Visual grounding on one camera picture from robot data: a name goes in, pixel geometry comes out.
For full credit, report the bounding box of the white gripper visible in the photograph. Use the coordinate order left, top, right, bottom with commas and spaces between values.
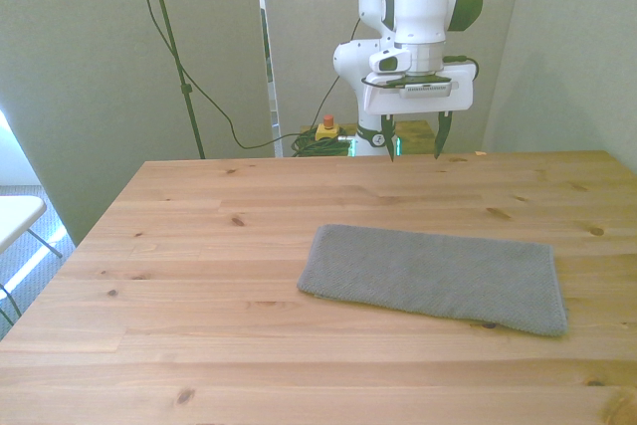
361, 62, 476, 164

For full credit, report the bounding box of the grey terry towel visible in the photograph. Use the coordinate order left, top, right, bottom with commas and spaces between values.
296, 223, 569, 338

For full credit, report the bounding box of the yellow emergency stop box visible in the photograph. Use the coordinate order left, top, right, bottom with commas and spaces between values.
315, 114, 345, 143

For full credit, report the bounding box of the white upright panel edge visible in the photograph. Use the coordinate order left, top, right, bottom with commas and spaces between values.
253, 0, 285, 158

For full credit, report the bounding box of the dark tripod stand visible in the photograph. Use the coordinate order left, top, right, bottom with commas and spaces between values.
141, 0, 207, 160

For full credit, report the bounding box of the white folding chair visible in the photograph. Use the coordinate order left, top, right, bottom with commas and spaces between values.
0, 194, 65, 332

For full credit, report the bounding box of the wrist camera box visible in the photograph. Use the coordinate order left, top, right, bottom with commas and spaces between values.
385, 75, 457, 99

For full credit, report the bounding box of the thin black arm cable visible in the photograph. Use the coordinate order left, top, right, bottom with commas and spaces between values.
316, 16, 362, 130

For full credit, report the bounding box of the coiled dark cable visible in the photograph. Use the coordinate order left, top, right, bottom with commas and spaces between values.
290, 132, 355, 158

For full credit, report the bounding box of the black hanging cable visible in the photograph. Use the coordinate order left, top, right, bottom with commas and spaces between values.
124, 0, 319, 150

